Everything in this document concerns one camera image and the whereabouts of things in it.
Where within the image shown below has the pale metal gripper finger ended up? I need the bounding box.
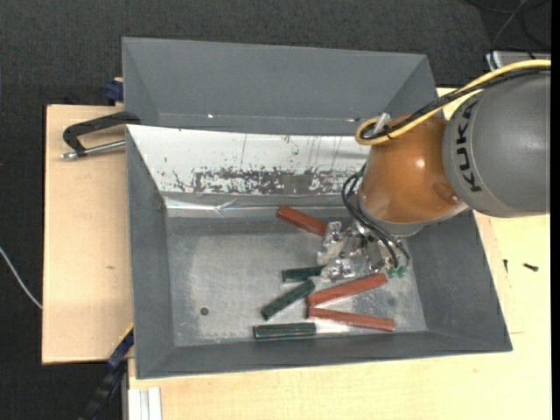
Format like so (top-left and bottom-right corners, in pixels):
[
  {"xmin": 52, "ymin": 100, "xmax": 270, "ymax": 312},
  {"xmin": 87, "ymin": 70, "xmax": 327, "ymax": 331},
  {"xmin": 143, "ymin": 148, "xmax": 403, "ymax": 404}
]
[
  {"xmin": 322, "ymin": 257, "xmax": 356, "ymax": 282},
  {"xmin": 316, "ymin": 220, "xmax": 347, "ymax": 264}
]

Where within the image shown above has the red-brown flat block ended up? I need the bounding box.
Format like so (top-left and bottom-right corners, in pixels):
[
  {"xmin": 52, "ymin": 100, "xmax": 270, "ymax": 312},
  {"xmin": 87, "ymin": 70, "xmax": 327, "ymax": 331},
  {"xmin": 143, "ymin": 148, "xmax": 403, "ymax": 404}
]
[
  {"xmin": 275, "ymin": 205, "xmax": 330, "ymax": 237},
  {"xmin": 304, "ymin": 272, "xmax": 389, "ymax": 308},
  {"xmin": 305, "ymin": 306, "xmax": 396, "ymax": 333}
]

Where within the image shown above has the dark green flat block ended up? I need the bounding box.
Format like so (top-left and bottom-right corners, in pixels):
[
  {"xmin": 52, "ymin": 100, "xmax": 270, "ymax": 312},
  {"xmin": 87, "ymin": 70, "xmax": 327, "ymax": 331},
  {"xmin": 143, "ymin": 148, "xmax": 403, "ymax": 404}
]
[
  {"xmin": 281, "ymin": 265, "xmax": 327, "ymax": 284},
  {"xmin": 252, "ymin": 321, "xmax": 318, "ymax": 340},
  {"xmin": 260, "ymin": 278, "xmax": 317, "ymax": 322}
]

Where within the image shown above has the grey metal bin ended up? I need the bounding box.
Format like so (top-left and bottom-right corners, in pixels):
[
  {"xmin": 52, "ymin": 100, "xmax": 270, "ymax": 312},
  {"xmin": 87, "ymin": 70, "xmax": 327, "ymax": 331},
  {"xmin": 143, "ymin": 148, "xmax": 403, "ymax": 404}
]
[{"xmin": 121, "ymin": 36, "xmax": 514, "ymax": 380}]

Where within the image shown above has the pale flat board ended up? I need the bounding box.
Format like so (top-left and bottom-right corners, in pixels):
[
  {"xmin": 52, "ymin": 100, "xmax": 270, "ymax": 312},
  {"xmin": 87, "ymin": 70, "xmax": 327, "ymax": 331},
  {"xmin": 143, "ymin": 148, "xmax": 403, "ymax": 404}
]
[{"xmin": 41, "ymin": 102, "xmax": 135, "ymax": 366}]

